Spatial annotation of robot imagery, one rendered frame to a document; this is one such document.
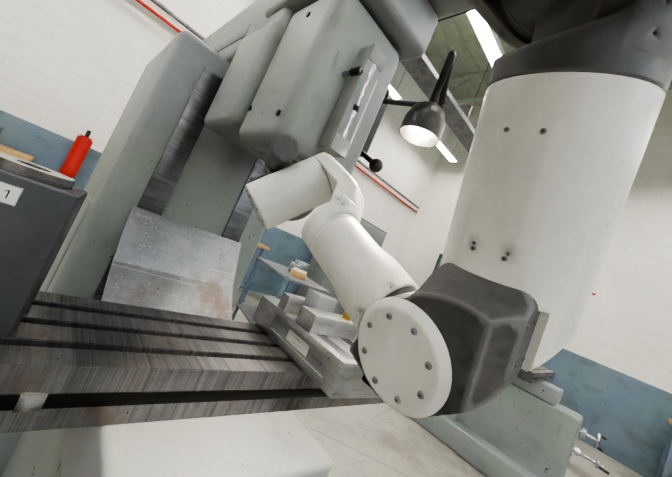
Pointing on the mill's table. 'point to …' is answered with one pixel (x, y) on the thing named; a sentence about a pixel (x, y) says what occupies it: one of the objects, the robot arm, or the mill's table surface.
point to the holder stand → (30, 231)
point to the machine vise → (312, 348)
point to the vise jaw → (326, 323)
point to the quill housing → (317, 77)
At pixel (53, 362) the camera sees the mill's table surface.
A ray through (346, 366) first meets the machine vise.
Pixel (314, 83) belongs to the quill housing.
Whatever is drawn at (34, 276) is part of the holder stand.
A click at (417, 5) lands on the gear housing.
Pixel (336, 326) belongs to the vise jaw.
